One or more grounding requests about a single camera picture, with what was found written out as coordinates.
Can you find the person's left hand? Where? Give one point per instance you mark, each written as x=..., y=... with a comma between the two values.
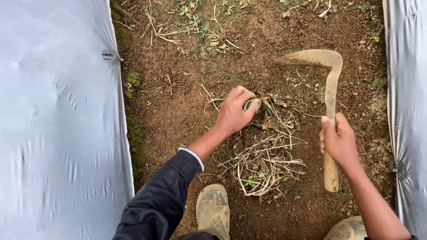
x=233, y=113

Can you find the person's right hand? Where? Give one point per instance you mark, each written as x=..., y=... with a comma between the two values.
x=340, y=141

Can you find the clump of dry weeds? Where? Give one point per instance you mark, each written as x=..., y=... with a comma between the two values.
x=267, y=146

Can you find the silver plastic mulch sheet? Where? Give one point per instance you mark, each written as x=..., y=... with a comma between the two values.
x=60, y=126
x=408, y=110

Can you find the muddy rubber boot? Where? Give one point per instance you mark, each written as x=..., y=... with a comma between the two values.
x=347, y=230
x=213, y=210

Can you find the patch of dry stalks and weeds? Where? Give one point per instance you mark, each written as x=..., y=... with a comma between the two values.
x=196, y=30

